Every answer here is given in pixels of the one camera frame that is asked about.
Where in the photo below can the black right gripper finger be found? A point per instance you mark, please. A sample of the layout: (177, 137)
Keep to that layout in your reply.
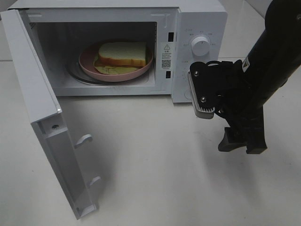
(256, 143)
(231, 140)

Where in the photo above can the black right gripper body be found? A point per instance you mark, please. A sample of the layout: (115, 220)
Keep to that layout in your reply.
(234, 94)

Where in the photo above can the round white door button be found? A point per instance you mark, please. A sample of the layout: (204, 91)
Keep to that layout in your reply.
(187, 94)

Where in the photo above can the white bread lettuce sandwich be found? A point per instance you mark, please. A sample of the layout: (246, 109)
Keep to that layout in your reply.
(115, 58)

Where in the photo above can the pink round plate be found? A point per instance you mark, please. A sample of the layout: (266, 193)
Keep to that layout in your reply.
(86, 62)

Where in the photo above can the white microwave door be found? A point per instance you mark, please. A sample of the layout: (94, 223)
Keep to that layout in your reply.
(45, 113)

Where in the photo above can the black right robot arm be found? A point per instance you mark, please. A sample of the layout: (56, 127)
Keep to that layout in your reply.
(274, 58)

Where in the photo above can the upper white power knob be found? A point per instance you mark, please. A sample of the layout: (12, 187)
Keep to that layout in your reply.
(200, 45)

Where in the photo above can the white warning label sticker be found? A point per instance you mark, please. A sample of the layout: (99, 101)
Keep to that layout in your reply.
(166, 55)

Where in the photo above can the white microwave oven body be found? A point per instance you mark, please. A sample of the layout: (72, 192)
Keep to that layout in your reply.
(66, 27)

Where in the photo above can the glass microwave turntable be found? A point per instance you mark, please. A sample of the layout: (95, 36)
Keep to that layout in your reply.
(75, 71)

